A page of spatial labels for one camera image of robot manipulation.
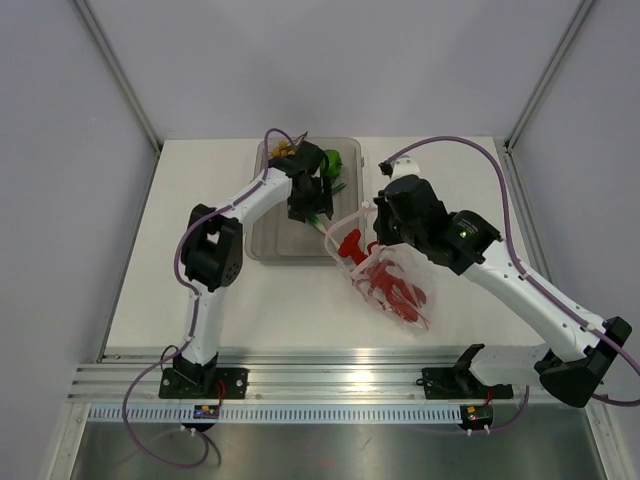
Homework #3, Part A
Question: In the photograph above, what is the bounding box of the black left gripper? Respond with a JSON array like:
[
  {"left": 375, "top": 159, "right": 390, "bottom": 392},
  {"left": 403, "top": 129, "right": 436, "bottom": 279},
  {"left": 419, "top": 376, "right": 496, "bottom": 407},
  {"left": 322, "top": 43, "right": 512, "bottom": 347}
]
[{"left": 287, "top": 175, "right": 330, "bottom": 223}]

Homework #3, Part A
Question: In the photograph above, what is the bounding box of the green toy scallion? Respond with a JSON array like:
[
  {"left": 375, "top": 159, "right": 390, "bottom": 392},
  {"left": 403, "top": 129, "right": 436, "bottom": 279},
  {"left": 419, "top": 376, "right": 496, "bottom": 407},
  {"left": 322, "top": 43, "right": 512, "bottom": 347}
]
[{"left": 306, "top": 182, "right": 346, "bottom": 235}]

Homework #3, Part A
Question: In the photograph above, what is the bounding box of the green toy bell pepper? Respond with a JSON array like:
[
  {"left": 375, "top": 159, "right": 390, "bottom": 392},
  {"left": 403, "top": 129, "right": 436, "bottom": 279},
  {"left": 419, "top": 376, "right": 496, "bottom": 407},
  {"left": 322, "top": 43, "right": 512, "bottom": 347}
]
[{"left": 322, "top": 149, "right": 342, "bottom": 179}]

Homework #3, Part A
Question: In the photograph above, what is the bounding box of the yellow toy grape bunch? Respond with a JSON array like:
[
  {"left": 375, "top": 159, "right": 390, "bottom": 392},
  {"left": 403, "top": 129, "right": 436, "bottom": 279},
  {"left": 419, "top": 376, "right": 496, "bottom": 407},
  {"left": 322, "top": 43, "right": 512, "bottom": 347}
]
[{"left": 269, "top": 132, "right": 308, "bottom": 159}]

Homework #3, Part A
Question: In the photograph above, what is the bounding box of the clear zip top bag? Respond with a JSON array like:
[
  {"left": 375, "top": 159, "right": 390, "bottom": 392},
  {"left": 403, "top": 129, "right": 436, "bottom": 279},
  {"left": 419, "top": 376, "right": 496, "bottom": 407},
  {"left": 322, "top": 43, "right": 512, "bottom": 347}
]
[{"left": 321, "top": 201, "right": 437, "bottom": 336}]

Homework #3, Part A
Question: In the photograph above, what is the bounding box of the red toy lobster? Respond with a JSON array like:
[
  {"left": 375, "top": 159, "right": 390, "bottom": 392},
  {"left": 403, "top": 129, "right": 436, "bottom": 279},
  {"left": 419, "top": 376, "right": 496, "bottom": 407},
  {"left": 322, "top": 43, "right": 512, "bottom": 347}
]
[{"left": 337, "top": 228, "right": 430, "bottom": 328}]

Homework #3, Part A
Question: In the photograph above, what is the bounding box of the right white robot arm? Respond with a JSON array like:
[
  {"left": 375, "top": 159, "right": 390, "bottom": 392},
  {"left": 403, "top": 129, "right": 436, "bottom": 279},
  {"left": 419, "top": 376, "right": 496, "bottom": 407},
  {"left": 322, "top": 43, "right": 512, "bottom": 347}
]
[{"left": 374, "top": 174, "right": 632, "bottom": 408}]

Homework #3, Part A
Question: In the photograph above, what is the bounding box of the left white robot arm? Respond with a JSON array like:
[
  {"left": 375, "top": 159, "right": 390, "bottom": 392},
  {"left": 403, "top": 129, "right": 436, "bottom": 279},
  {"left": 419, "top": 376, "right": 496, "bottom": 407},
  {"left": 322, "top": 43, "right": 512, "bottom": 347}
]
[{"left": 159, "top": 141, "right": 333, "bottom": 400}]

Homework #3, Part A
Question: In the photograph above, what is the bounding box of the clear plastic tray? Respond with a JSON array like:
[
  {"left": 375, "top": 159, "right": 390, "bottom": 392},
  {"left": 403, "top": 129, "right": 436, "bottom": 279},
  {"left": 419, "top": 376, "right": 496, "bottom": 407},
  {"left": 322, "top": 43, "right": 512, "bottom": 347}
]
[{"left": 245, "top": 135, "right": 365, "bottom": 265}]

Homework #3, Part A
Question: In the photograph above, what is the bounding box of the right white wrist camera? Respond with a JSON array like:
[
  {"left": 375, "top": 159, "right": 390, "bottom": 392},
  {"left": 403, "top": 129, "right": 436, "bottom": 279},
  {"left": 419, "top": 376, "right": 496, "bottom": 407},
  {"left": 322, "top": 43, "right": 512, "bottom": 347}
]
[{"left": 379, "top": 155, "right": 420, "bottom": 181}]

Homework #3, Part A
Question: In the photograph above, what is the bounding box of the aluminium mounting rail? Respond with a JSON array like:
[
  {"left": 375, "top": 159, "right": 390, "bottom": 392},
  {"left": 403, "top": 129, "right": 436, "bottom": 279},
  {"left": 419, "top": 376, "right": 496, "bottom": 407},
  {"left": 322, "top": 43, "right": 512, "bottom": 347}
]
[{"left": 67, "top": 347, "right": 611, "bottom": 404}]

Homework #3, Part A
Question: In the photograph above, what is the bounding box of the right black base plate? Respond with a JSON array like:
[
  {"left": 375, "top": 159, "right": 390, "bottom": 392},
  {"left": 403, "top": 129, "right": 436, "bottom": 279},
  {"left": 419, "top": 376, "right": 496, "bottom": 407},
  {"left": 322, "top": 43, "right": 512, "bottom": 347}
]
[{"left": 416, "top": 367, "right": 514, "bottom": 400}]

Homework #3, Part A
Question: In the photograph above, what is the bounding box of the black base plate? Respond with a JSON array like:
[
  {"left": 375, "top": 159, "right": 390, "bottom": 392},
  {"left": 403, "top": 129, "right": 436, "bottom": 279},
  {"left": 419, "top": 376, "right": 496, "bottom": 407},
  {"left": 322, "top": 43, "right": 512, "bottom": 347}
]
[
  {"left": 158, "top": 367, "right": 248, "bottom": 400},
  {"left": 416, "top": 367, "right": 514, "bottom": 400}
]

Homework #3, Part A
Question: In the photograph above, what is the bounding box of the white slotted cable duct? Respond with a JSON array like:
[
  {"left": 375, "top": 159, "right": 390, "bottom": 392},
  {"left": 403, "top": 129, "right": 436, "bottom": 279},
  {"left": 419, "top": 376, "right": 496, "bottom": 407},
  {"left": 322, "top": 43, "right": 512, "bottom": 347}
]
[{"left": 87, "top": 405, "right": 464, "bottom": 424}]

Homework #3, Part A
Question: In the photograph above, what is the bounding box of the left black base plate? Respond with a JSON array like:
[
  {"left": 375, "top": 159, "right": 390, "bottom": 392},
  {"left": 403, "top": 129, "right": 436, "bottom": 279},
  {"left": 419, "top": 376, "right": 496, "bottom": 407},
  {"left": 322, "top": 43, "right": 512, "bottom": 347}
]
[{"left": 158, "top": 367, "right": 248, "bottom": 400}]

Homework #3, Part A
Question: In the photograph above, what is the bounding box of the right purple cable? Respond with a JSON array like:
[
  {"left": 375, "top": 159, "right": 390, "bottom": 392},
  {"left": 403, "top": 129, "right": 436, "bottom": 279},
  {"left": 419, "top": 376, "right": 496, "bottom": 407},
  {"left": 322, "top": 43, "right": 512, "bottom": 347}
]
[{"left": 379, "top": 135, "right": 640, "bottom": 435}]

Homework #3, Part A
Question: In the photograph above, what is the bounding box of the left aluminium frame post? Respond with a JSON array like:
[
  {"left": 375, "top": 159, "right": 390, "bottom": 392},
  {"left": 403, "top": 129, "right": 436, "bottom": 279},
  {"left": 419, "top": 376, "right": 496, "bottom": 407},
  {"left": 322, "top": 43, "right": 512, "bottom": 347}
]
[{"left": 71, "top": 0, "right": 163, "bottom": 158}]

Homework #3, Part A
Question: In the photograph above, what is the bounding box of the aluminium frame post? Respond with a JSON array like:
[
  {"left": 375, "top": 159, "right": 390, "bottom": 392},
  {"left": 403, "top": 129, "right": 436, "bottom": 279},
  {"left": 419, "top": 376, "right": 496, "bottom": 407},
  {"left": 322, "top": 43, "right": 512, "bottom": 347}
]
[
  {"left": 71, "top": 0, "right": 163, "bottom": 158},
  {"left": 505, "top": 0, "right": 599, "bottom": 154}
]

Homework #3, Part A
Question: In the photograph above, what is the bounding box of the right aluminium frame post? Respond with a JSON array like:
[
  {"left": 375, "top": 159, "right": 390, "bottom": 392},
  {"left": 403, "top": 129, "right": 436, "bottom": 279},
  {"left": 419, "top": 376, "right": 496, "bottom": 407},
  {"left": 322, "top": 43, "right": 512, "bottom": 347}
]
[{"left": 505, "top": 0, "right": 599, "bottom": 154}]

